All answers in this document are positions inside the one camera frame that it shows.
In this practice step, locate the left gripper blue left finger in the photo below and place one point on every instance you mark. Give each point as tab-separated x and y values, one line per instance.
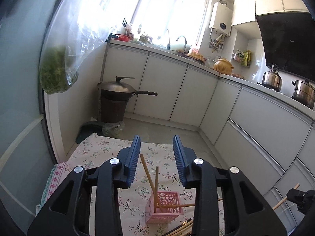
131	161

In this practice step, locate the red basin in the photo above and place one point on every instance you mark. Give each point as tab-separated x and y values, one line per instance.
121	37

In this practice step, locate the pink perforated utensil holder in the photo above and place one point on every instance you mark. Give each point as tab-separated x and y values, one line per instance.
164	211

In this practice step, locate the crumpled plastic bag on floor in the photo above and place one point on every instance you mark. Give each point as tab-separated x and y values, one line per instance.
113	130

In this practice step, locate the white water heater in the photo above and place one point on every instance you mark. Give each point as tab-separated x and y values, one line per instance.
221	19

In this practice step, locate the wok with lid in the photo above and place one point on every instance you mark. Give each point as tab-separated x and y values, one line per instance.
120	91

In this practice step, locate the stainless steel kettle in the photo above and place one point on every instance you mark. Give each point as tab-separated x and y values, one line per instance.
272	80

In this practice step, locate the wall rack with packets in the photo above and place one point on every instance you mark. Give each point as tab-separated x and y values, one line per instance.
244	58

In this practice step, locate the yellow ceramic pot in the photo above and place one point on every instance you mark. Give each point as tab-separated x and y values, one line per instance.
223	66

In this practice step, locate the black chopstick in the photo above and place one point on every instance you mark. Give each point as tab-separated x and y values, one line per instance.
167	234

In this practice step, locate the dark green dustpan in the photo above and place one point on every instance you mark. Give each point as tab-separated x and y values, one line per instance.
89	128

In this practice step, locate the black range hood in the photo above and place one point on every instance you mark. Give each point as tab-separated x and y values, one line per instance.
288	41

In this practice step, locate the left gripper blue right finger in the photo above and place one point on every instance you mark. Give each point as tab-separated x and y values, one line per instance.
184	157

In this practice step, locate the wooden chopstick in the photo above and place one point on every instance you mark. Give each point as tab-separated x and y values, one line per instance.
183	230
285	198
148	177
156	200
182	205

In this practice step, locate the floral tablecloth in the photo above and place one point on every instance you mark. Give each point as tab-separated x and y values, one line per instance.
95	150

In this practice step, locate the plastic bag of greens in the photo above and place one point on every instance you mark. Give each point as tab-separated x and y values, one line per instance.
77	31

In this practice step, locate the stainless steel stockpot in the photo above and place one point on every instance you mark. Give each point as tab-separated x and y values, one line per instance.
304	93

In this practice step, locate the kitchen faucet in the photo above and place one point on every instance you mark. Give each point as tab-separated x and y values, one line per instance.
181	44

